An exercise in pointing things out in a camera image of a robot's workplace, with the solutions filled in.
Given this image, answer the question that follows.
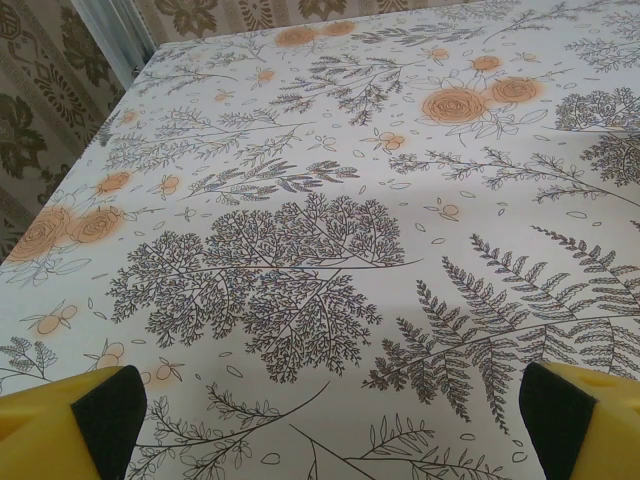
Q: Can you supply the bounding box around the aluminium frame post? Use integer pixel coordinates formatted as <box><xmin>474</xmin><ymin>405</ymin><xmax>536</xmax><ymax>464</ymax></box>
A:
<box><xmin>69</xmin><ymin>0</ymin><xmax>154</xmax><ymax>96</ymax></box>

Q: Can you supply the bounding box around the white floral tablecloth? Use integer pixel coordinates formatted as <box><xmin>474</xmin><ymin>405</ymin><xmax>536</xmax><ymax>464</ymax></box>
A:
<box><xmin>0</xmin><ymin>0</ymin><xmax>640</xmax><ymax>480</ymax></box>

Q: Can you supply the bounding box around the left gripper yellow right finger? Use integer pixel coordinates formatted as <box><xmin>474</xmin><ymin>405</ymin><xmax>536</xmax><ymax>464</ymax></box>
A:
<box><xmin>519</xmin><ymin>361</ymin><xmax>640</xmax><ymax>480</ymax></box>

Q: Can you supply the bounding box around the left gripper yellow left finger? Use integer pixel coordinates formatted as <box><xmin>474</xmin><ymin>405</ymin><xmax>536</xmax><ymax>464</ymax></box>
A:
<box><xmin>0</xmin><ymin>364</ymin><xmax>150</xmax><ymax>480</ymax></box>

